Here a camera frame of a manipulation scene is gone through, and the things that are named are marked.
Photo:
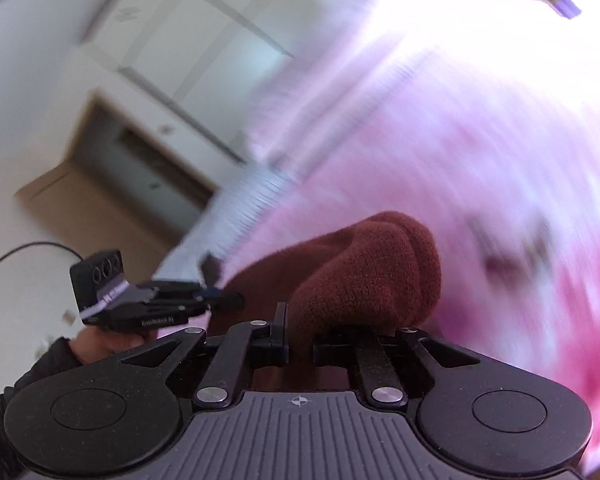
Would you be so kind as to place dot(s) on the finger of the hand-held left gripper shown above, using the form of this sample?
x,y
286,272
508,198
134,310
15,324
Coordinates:
x,y
225,302
211,270

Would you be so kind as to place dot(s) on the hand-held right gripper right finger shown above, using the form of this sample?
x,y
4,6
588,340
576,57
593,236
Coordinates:
x,y
340,347

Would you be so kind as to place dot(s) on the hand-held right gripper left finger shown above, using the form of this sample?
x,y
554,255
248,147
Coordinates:
x,y
279,340

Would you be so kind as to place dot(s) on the maroon knit sweater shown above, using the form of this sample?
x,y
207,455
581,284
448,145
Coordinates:
x,y
370,270

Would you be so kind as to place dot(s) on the person's left hand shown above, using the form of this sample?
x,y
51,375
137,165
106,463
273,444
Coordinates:
x,y
105,347

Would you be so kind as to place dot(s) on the white striped quilt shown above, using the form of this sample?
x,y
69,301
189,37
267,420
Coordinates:
x,y
240,210

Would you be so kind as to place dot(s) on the pink rose pattern blanket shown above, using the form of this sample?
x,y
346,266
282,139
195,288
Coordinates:
x,y
505,185

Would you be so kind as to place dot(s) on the white wardrobe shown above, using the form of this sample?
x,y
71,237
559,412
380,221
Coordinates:
x,y
205,35

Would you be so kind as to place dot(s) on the wooden door frame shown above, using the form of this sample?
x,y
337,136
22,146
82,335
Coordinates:
x,y
45,185

